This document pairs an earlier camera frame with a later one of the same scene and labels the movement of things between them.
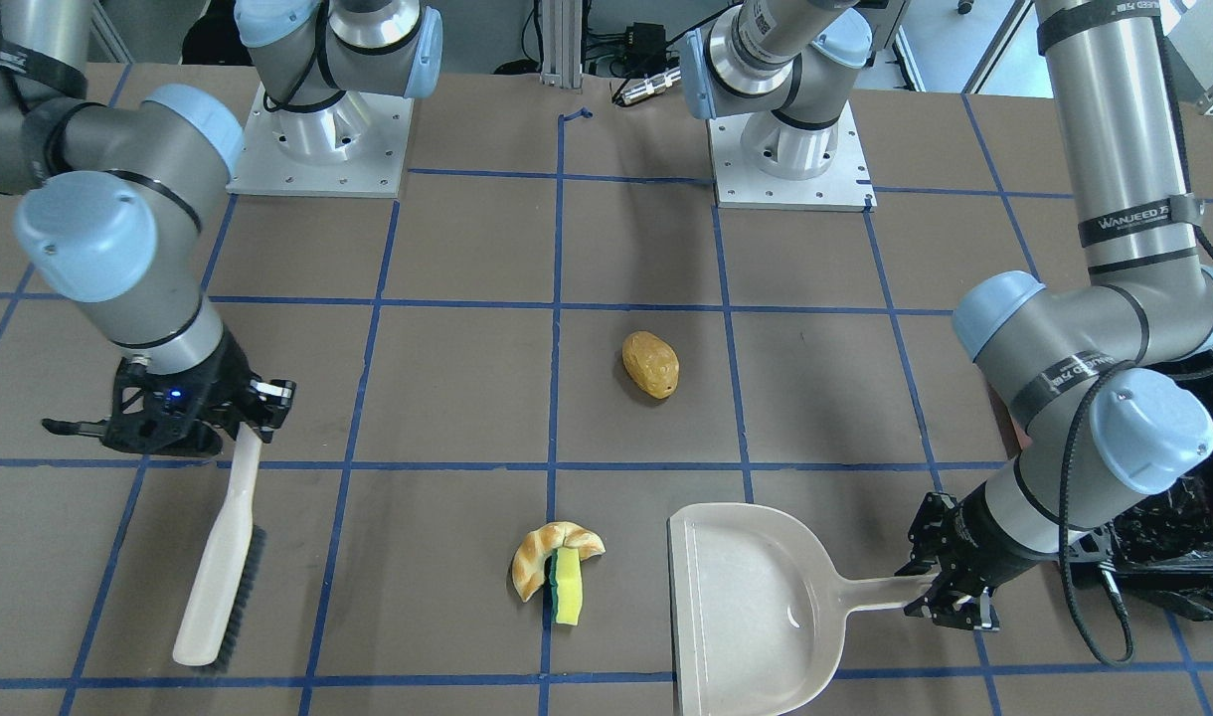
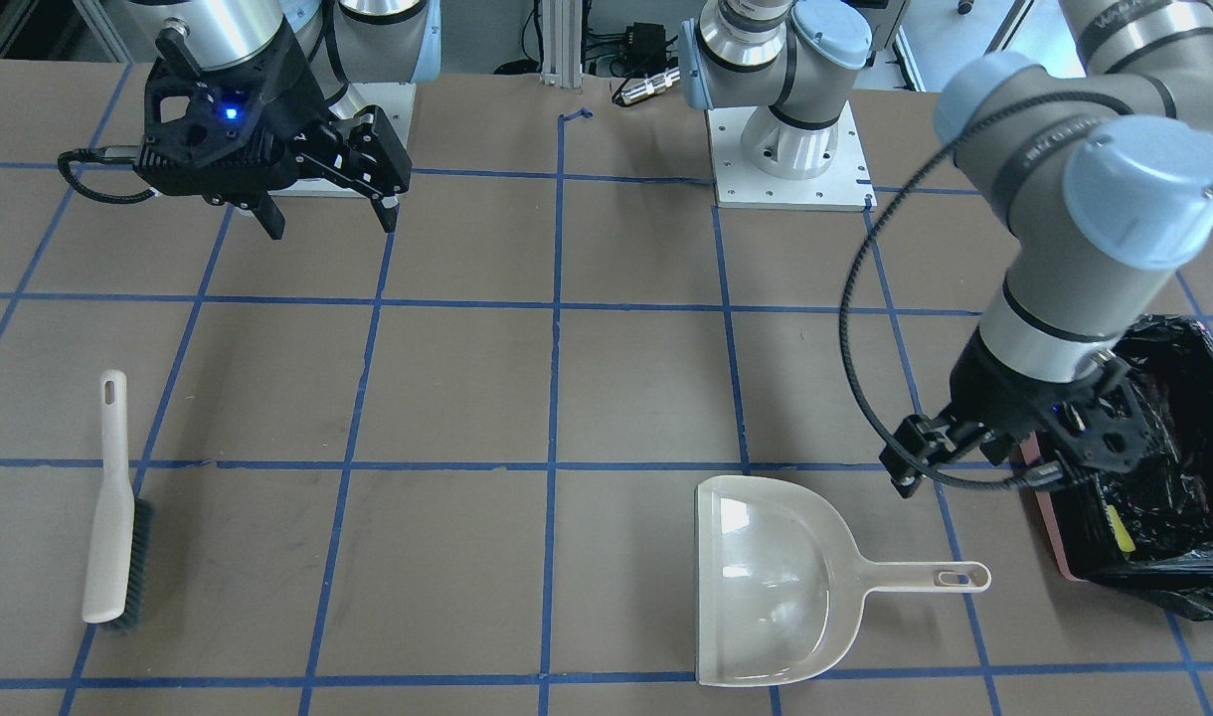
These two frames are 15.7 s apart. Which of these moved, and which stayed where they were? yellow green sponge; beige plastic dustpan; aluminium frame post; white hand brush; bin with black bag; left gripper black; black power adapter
Moved: yellow green sponge; white hand brush; beige plastic dustpan; left gripper black
Stayed: bin with black bag; black power adapter; aluminium frame post
